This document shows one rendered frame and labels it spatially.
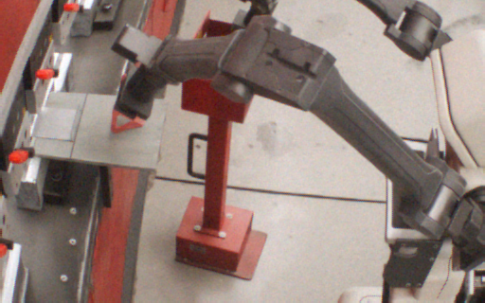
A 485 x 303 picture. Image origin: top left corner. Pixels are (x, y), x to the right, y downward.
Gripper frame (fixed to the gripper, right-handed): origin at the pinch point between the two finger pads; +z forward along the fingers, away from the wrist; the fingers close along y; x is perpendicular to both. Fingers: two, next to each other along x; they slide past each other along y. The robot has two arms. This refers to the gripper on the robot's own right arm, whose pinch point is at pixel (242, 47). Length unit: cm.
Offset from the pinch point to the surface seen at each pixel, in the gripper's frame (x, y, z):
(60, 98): 53, 31, -15
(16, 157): 90, 27, -41
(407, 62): -109, -65, 62
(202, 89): 14.9, 4.5, 4.5
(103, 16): 13.3, 35.6, -3.7
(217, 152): 7.4, -5.8, 31.2
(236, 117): 14.7, -5.8, 8.7
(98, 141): 61, 18, -18
